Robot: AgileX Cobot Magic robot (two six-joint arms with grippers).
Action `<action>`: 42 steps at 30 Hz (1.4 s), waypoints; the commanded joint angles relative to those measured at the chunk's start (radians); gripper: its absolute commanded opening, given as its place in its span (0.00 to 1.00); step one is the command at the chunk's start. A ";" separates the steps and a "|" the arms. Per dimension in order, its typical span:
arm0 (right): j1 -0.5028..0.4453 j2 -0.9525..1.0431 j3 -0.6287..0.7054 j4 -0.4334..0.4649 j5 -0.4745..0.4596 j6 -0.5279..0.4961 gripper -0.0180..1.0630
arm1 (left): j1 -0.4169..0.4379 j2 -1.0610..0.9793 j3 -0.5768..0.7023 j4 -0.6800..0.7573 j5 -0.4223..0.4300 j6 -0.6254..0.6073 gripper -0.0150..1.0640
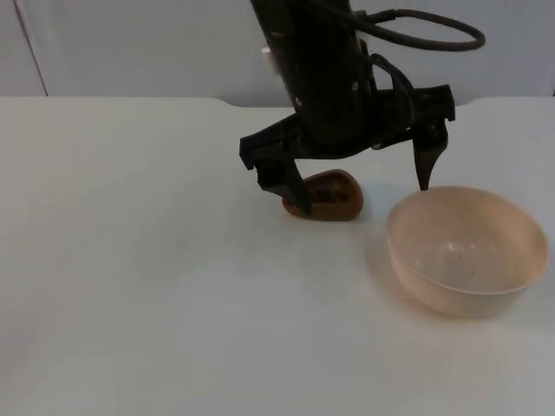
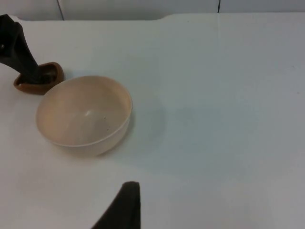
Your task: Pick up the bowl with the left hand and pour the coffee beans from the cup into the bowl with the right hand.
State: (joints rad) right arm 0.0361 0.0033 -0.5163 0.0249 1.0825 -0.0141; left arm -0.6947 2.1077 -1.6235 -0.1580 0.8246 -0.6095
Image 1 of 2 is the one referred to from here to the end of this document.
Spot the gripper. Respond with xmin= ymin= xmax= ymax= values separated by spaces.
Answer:
xmin=239 ymin=84 xmax=456 ymax=216

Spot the pale wooden bowl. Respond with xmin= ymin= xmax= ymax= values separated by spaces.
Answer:
xmin=385 ymin=185 xmax=550 ymax=320

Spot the dark brown wooden cup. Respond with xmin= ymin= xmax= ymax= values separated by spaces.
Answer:
xmin=281 ymin=169 xmax=363 ymax=223

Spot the thin black cable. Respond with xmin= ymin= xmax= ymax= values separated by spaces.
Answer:
xmin=369 ymin=53 xmax=418 ymax=131

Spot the thick black cable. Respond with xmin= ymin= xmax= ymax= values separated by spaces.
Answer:
xmin=343 ymin=7 xmax=486 ymax=50

